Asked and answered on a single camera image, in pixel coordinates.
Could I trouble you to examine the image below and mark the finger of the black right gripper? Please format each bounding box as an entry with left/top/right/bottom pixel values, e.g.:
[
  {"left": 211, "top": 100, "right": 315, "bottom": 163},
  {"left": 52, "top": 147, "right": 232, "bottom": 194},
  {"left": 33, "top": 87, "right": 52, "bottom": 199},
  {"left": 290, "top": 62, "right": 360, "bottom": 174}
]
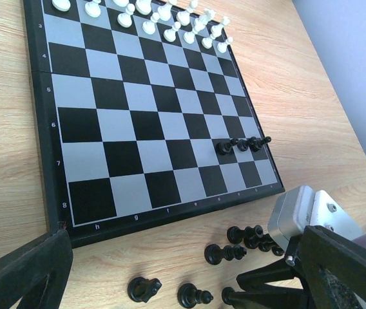
[
  {"left": 236, "top": 258, "right": 302, "bottom": 290},
  {"left": 228, "top": 289, "right": 315, "bottom": 308}
]

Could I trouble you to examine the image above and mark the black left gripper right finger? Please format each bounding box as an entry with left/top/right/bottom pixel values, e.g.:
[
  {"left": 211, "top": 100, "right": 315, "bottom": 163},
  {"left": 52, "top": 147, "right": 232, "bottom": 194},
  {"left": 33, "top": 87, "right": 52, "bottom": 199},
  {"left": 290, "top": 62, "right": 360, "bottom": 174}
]
[{"left": 300, "top": 226, "right": 366, "bottom": 308}]

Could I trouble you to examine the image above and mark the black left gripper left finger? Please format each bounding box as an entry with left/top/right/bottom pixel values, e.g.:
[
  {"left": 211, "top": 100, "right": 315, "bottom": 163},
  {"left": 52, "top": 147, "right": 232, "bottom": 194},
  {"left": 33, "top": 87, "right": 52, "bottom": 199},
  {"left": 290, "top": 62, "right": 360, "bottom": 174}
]
[{"left": 0, "top": 229, "right": 73, "bottom": 308}]

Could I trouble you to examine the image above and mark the black pawn a-file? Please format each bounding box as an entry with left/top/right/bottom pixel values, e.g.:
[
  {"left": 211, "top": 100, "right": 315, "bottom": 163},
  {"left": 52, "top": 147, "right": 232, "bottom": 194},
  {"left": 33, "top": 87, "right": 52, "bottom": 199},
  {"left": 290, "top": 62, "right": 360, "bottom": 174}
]
[{"left": 248, "top": 136, "right": 272, "bottom": 152}]

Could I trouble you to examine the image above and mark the black pawn b-file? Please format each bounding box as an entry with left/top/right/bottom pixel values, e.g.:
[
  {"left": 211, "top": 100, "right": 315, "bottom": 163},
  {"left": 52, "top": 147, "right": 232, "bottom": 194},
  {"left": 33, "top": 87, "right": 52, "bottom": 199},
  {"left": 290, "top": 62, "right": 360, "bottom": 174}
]
[{"left": 237, "top": 136, "right": 258, "bottom": 152}]

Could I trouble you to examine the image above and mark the black pawn c-file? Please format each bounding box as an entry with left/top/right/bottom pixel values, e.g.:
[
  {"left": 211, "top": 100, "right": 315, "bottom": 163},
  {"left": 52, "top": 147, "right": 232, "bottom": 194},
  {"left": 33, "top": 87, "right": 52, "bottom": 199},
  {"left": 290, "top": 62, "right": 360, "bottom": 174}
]
[{"left": 216, "top": 138, "right": 239, "bottom": 155}]

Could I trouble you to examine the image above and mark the black chess piece front row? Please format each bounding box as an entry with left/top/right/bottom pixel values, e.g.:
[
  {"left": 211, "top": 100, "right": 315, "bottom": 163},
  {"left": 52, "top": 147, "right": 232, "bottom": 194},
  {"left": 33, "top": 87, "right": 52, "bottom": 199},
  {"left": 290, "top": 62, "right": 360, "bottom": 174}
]
[{"left": 177, "top": 283, "right": 214, "bottom": 308}]

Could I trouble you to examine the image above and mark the black chess piece lying left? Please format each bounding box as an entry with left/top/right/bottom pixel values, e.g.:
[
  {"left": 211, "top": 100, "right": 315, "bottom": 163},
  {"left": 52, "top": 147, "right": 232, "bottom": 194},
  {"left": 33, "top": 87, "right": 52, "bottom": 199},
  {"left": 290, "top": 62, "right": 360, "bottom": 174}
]
[{"left": 127, "top": 277, "right": 162, "bottom": 303}]

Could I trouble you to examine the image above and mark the black knight cluster right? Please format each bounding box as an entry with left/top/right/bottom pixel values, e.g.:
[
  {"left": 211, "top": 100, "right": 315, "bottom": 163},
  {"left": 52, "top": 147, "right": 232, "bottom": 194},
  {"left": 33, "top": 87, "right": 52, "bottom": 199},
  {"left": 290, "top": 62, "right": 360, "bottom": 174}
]
[{"left": 258, "top": 234, "right": 285, "bottom": 256}]

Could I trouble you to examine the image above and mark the black piece cluster middle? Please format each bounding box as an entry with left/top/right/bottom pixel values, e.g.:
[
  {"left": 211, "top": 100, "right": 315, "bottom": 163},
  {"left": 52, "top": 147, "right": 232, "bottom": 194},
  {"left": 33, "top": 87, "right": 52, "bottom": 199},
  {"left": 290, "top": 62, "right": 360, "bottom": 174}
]
[{"left": 244, "top": 225, "right": 264, "bottom": 249}]

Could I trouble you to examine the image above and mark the black king piece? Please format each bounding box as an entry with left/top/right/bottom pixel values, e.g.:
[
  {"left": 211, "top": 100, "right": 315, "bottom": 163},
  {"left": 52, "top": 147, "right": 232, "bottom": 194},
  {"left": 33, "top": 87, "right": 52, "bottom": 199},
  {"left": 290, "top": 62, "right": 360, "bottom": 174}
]
[{"left": 204, "top": 244, "right": 247, "bottom": 265}]

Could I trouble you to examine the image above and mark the black and silver chessboard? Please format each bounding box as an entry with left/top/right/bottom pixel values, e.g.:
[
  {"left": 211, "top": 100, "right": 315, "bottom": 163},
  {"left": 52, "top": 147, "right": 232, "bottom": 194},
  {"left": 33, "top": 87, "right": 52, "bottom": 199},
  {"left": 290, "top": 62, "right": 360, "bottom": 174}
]
[{"left": 23, "top": 1, "right": 284, "bottom": 247}]

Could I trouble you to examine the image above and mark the white pawn a-file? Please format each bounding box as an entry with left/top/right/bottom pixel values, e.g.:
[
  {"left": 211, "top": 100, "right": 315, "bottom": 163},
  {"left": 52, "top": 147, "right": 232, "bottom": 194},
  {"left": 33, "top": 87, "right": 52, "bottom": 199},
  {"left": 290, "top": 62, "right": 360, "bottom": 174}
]
[{"left": 217, "top": 37, "right": 234, "bottom": 53}]

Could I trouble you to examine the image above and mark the white pawn b-file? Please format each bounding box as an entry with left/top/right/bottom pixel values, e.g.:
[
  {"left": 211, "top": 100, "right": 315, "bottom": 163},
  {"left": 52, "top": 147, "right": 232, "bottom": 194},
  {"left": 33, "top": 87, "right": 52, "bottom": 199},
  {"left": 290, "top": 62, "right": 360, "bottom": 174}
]
[{"left": 201, "top": 33, "right": 216, "bottom": 49}]

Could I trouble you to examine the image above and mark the white rook a-file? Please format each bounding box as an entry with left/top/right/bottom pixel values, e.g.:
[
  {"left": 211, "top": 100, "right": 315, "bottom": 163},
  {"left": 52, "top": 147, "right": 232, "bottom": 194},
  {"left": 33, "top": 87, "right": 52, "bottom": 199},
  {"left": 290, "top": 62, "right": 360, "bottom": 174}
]
[{"left": 211, "top": 16, "right": 230, "bottom": 38}]

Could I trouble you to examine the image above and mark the white pawn c-file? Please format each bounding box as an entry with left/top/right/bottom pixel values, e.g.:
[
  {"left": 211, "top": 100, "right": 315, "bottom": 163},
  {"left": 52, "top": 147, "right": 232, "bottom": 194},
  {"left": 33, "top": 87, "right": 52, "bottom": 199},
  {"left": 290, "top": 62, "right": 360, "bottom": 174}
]
[{"left": 184, "top": 26, "right": 200, "bottom": 44}]

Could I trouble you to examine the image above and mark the white pawn d-file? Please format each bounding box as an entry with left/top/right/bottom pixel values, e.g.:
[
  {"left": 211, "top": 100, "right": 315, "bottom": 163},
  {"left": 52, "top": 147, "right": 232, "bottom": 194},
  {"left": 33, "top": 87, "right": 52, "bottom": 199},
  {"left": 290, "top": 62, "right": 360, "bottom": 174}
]
[{"left": 163, "top": 21, "right": 181, "bottom": 42}]

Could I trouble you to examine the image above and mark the white knight b-file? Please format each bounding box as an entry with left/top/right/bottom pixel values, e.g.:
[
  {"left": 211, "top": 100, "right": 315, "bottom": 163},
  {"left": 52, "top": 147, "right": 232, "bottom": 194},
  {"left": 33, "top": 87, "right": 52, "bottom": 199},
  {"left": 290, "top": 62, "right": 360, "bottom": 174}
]
[{"left": 193, "top": 8, "right": 216, "bottom": 32}]

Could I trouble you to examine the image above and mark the white pawn f-file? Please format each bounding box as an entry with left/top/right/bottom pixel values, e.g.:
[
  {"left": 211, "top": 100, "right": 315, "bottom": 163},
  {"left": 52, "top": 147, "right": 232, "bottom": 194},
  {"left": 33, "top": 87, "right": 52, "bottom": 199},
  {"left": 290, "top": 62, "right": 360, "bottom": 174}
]
[{"left": 117, "top": 3, "right": 135, "bottom": 28}]

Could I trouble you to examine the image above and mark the white pawn h-file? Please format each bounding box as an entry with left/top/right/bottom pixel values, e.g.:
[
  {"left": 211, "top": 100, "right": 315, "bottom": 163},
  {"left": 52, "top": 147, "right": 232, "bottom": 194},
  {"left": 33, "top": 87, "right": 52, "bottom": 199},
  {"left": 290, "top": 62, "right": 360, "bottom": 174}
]
[{"left": 52, "top": 0, "right": 71, "bottom": 12}]

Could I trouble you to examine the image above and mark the white pawn e-file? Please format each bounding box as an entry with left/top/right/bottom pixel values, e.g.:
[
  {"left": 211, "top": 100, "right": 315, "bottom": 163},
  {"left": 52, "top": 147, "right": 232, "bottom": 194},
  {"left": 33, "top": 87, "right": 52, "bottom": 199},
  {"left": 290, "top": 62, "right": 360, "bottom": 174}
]
[{"left": 142, "top": 12, "right": 160, "bottom": 35}]

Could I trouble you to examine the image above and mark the white pawn g-file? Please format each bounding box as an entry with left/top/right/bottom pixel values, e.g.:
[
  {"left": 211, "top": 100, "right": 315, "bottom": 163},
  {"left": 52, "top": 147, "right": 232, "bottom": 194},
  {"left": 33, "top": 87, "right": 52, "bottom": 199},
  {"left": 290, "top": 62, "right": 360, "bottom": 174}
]
[{"left": 84, "top": 0, "right": 101, "bottom": 18}]

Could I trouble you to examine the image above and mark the white bishop c-file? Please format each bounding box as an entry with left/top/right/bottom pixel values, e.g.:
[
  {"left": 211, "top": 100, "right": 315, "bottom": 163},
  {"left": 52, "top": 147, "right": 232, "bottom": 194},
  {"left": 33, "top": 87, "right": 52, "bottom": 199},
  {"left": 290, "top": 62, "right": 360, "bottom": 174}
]
[{"left": 176, "top": 0, "right": 198, "bottom": 26}]

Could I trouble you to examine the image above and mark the white queen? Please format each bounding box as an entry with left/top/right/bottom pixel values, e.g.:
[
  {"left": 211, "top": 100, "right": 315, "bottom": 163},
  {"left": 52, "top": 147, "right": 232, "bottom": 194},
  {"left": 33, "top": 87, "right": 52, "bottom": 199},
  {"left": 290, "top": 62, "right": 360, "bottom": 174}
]
[{"left": 157, "top": 0, "right": 177, "bottom": 21}]

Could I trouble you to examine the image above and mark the white king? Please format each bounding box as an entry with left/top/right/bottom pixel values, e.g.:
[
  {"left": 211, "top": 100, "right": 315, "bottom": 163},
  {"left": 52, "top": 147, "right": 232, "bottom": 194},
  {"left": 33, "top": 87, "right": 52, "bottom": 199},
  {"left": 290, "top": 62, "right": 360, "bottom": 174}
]
[{"left": 135, "top": 0, "right": 152, "bottom": 15}]

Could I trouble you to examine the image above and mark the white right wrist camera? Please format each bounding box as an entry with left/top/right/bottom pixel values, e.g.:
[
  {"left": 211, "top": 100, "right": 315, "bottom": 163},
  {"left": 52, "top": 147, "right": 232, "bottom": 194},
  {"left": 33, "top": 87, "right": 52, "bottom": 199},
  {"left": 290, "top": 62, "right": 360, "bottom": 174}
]
[{"left": 267, "top": 185, "right": 363, "bottom": 250}]

